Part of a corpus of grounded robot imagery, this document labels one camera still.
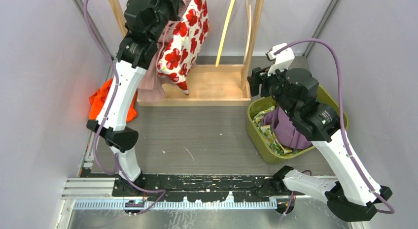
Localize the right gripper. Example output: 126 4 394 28
247 61 297 117

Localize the red floral garment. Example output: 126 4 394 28
156 0 209 95

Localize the purple skirt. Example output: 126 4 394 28
262 106 313 150

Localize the lemon print skirt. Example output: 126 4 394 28
253 106 298 157

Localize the yellow hanger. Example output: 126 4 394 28
215 0 235 67

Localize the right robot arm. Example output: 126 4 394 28
247 67 392 222

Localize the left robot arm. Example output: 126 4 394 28
86 0 183 196

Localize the beige wooden hanger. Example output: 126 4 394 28
243 0 252 65

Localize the wooden clothes rack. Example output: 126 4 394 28
105 0 267 107

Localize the pink dress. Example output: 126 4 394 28
137 0 197 103

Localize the orange cloth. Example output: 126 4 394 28
88 78 138 122

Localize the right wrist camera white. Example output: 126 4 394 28
266 43 295 76

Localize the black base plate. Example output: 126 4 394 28
111 174 296 215

